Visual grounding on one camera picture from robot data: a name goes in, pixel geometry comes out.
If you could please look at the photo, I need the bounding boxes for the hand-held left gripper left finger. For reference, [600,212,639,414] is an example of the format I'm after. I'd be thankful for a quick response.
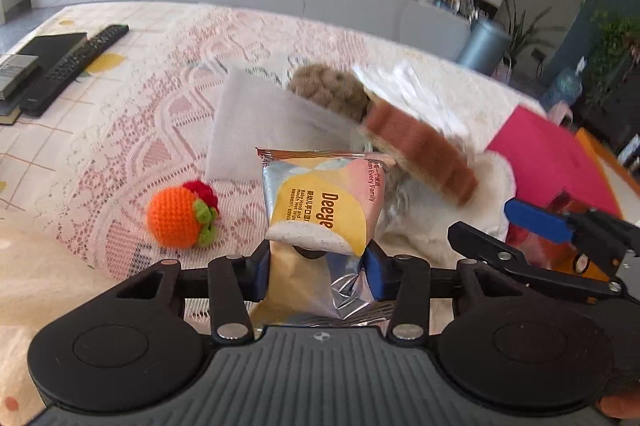
[116,240,273,346]

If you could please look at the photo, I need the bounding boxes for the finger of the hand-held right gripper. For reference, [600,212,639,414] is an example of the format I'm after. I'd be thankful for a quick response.
[447,221,627,305]
[504,198,640,278]

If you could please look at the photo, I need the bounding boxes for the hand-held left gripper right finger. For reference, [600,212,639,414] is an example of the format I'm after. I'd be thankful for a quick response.
[364,240,526,342]

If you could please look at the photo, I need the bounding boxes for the wet wipes packet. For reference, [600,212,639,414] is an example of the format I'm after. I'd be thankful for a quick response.
[250,147,398,324]

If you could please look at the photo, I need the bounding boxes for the white translucent bag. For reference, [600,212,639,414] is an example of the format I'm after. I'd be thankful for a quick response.
[206,66,368,182]

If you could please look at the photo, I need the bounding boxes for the brown plush toy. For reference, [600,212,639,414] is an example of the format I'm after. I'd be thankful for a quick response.
[289,65,373,124]

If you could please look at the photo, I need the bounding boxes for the pink red cloth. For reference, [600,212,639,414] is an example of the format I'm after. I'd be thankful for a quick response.
[487,105,623,219]

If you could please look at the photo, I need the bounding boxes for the white fluffy cloth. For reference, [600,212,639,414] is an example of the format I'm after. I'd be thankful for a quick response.
[370,136,518,252]

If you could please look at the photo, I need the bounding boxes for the orange box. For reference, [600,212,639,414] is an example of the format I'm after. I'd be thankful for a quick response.
[574,128,640,227]

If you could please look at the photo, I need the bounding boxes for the orange crochet fruit toy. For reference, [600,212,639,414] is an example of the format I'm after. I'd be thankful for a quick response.
[146,180,221,251]

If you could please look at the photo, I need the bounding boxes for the blue water jug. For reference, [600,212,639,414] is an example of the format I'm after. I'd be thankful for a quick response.
[545,58,586,108]

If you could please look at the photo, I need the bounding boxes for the blue-grey trash can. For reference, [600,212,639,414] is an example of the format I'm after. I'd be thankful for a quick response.
[457,18,512,78]

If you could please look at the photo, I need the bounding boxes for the large leafy plant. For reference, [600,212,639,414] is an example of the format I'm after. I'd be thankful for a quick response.
[585,8,640,107]

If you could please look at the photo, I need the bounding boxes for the potted plant with thin leaves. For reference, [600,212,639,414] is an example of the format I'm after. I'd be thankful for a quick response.
[495,0,551,72]

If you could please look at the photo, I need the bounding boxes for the black remote control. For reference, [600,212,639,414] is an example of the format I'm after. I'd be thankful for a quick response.
[20,24,130,118]

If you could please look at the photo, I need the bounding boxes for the black flat device box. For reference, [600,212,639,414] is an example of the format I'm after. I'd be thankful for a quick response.
[14,32,90,74]

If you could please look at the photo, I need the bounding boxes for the silver device box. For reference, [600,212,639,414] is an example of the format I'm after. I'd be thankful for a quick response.
[0,54,40,101]

